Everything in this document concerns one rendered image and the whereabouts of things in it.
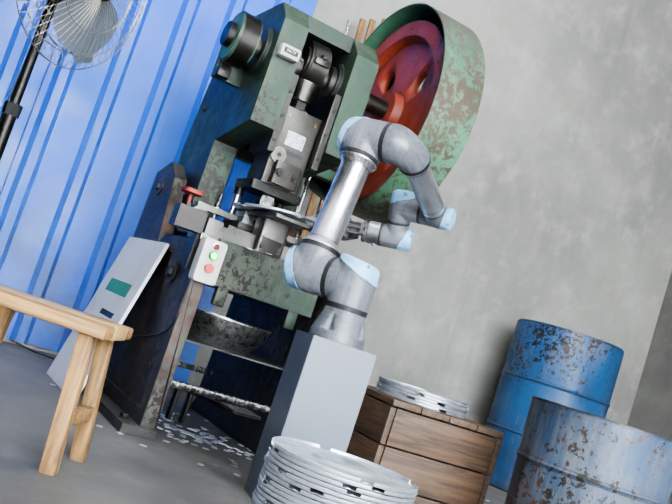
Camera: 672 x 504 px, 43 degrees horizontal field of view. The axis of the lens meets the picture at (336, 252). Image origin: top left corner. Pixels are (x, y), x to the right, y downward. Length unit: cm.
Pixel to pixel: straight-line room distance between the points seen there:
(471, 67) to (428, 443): 129
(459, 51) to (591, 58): 257
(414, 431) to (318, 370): 41
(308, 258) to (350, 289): 16
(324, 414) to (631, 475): 78
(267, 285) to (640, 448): 124
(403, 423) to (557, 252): 301
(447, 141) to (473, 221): 201
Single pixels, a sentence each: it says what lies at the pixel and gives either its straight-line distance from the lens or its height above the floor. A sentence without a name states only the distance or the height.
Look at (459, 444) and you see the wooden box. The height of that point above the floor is 28.
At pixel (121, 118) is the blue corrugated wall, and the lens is 405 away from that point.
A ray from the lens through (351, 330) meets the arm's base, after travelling 223.
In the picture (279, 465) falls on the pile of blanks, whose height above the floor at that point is 21.
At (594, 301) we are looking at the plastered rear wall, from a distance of 556.
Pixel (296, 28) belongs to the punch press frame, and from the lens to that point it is 300.
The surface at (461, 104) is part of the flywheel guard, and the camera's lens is 296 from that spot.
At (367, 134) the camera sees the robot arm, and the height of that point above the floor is 103.
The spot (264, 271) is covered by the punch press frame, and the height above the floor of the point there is 59.
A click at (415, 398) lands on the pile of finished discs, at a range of 255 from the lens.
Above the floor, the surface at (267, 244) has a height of 68.
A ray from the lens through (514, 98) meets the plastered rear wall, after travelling 512.
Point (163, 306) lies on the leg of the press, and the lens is 282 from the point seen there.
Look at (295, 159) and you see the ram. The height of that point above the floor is 100.
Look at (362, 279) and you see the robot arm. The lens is 224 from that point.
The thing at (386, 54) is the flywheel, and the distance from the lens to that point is 348.
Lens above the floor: 45
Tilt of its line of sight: 6 degrees up
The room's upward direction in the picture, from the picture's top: 18 degrees clockwise
